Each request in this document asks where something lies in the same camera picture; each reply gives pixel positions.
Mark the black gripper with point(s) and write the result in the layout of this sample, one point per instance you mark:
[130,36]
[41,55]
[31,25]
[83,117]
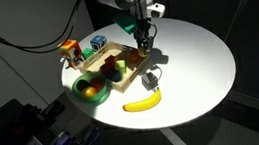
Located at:
[143,30]

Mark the yellow lemon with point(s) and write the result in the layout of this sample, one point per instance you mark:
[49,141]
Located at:
[142,51]

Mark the small white wrist box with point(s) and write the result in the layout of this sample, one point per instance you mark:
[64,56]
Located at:
[156,10]

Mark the wooden tray box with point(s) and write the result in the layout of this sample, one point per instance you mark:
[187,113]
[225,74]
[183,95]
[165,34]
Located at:
[127,83]

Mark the lime green cube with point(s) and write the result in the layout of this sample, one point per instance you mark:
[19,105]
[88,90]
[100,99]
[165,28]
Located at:
[121,65]

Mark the magenta block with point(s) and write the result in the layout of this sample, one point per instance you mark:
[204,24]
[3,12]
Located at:
[112,60]

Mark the grey cube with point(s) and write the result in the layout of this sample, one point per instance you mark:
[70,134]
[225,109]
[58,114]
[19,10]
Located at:
[149,81]

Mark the magenta cube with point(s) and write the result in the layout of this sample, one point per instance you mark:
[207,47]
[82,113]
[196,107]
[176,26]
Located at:
[106,69]

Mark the blue white picture cube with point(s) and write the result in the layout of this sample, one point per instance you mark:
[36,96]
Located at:
[97,41]

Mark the dark green cube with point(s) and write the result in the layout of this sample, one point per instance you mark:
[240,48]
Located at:
[88,52]

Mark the red tomato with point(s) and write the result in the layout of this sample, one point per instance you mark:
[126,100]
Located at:
[97,83]

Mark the yellow banana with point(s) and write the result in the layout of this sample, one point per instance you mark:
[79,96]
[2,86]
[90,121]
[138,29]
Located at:
[140,106]

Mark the green bowl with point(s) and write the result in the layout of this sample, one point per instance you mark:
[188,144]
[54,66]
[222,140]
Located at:
[102,98]

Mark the yellow peach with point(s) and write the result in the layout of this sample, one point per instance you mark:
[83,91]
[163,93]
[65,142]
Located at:
[88,92]

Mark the dark purple plum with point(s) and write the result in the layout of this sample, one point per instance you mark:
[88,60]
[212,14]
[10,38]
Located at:
[82,85]

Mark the multicoloured picture cube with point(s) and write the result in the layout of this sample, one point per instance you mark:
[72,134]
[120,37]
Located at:
[69,46]

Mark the white table leg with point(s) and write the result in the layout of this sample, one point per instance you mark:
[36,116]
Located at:
[175,140]

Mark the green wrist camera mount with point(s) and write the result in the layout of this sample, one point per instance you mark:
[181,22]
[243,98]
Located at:
[126,24]

